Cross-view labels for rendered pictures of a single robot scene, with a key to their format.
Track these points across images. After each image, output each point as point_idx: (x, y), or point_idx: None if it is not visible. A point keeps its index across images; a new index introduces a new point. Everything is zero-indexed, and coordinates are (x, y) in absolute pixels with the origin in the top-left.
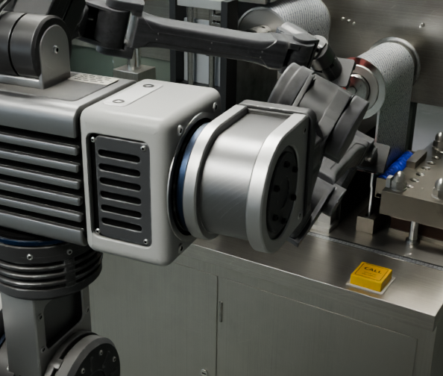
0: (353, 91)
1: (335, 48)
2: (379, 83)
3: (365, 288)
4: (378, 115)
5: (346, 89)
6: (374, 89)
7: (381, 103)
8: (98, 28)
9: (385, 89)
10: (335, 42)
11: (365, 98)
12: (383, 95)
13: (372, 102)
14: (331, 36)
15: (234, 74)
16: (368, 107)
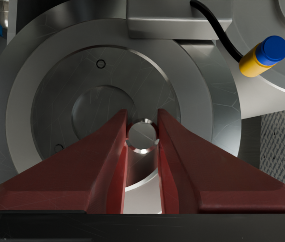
0: (93, 117)
1: (247, 138)
2: (3, 159)
3: None
4: (10, 27)
5: (134, 117)
6: (20, 133)
7: None
8: None
9: None
10: (248, 149)
11: (36, 90)
12: None
13: (24, 75)
14: (255, 158)
15: None
16: (42, 50)
